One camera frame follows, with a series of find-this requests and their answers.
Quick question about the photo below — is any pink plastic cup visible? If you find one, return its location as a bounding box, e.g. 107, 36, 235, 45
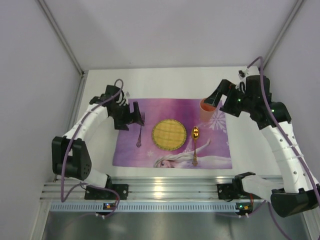
199, 98, 216, 122

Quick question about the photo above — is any yellow round woven coaster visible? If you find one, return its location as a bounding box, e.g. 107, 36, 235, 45
151, 119, 187, 151

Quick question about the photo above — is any purple Frozen placemat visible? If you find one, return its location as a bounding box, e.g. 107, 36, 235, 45
112, 98, 233, 170

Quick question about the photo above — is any gold fork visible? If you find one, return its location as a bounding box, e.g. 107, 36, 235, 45
191, 126, 200, 167

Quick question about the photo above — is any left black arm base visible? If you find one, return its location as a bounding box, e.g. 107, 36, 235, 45
84, 184, 129, 200

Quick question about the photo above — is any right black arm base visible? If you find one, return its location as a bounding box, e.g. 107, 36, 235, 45
216, 172, 252, 202

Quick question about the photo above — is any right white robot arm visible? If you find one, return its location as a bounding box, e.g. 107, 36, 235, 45
204, 75, 320, 218

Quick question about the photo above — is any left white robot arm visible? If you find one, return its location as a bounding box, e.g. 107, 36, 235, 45
51, 85, 144, 188

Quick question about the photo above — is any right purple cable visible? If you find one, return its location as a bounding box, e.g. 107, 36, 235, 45
247, 56, 320, 240

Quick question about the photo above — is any purple cable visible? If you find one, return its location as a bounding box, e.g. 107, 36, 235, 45
60, 78, 125, 218
247, 56, 320, 240

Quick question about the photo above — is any aluminium mounting rail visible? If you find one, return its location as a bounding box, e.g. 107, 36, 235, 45
39, 176, 233, 202

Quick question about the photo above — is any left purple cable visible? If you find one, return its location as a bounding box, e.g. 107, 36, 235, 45
60, 78, 125, 218

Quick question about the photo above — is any perforated grey cable duct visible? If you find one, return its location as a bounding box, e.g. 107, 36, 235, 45
50, 202, 253, 213

